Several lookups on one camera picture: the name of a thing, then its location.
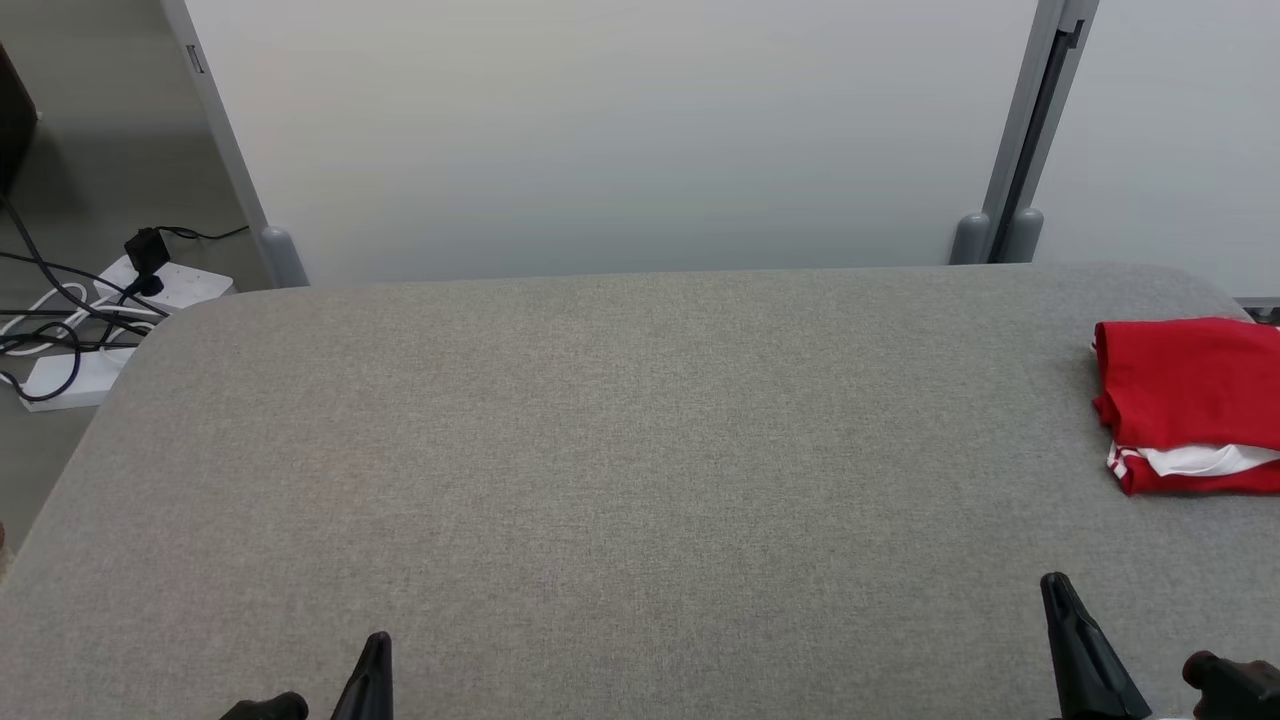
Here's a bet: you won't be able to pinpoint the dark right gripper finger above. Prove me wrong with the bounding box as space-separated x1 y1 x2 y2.
1040 572 1111 720
1055 573 1151 720

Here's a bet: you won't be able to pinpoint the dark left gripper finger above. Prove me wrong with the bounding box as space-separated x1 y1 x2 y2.
362 631 394 720
330 633 376 720

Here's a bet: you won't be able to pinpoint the red shorts with white stripe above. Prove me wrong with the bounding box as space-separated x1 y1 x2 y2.
1107 445 1280 498

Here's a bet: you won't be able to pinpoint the red t-shirt with white sleeves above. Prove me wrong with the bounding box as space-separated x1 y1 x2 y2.
1090 318 1280 479

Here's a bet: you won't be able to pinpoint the flat white power strip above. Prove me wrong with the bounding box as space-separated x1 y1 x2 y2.
18 345 136 413

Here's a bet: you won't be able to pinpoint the white power strip with sockets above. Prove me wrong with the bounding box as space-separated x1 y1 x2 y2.
95 255 236 319

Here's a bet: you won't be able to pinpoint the black power adapter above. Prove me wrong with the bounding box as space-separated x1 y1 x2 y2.
123 228 173 299

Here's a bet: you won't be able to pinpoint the dark brown cabinet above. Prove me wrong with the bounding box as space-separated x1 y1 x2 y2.
0 45 39 196

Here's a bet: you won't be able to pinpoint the white power cable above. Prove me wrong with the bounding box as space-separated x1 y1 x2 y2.
0 283 156 346

